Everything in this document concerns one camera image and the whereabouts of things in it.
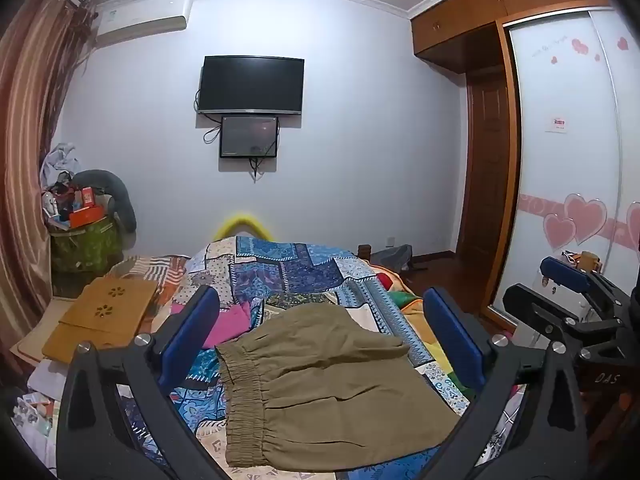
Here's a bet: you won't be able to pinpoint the grey neck pillow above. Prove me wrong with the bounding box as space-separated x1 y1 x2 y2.
72 168 139 234

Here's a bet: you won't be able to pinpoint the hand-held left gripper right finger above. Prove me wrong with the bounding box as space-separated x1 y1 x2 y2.
422 287 589 480

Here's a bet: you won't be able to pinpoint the colourful fleece blanket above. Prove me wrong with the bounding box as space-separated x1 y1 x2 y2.
370 265 482 397

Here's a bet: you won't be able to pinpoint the small black framed monitor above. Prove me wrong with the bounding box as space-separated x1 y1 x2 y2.
218 115 280 160

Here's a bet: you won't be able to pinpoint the brown wooden door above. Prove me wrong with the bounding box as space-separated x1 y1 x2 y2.
456 65 512 292

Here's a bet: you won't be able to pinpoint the beige board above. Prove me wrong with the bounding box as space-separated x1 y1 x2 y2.
10 299 67 362

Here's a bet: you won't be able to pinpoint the black cable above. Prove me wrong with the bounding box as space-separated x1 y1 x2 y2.
202 116 224 144
249 154 277 184

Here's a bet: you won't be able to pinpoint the blue patchwork printed blanket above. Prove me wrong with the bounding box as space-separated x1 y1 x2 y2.
115 235 527 480

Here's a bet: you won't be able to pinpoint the wooden wardrobe cabinet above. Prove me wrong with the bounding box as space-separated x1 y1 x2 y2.
409 0 617 68

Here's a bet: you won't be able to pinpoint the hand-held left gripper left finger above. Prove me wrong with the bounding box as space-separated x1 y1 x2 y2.
55 285 221 480

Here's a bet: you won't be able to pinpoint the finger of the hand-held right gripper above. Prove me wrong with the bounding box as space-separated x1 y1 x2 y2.
540 256 632 312
502 284 628 357

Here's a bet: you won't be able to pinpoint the white crumpled cloth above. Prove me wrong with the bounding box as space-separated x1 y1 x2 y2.
39 142 82 187

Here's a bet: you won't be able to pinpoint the white heart print sliding door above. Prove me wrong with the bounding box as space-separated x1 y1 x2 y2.
487 7 640 343

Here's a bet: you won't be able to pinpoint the orange striped cloth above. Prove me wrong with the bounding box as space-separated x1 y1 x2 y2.
124 254 192 292

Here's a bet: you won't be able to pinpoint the white air conditioner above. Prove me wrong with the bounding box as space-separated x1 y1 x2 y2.
94 0 194 49

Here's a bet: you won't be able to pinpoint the black wall television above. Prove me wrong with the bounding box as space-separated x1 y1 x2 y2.
197 54 306 116

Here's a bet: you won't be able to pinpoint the orange box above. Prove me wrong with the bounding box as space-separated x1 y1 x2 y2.
68 204 109 229

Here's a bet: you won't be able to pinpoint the green patterned bag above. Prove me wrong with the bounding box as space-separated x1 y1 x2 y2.
49 214 124 274

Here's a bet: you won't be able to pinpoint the dark grey bag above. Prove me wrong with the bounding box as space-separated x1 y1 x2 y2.
372 244 414 274

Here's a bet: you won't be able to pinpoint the olive green pants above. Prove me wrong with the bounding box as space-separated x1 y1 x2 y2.
215 302 462 470

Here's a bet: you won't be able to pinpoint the yellow curved object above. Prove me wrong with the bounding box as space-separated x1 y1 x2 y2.
212 212 274 241

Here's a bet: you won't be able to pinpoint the brown striped curtain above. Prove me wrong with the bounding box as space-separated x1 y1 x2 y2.
0 0 99 356

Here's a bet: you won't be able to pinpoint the pink cloth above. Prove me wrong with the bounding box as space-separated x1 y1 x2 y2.
170 302 252 352

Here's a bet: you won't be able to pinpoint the wooden lap desk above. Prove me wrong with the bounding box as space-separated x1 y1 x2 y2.
42 276 160 365

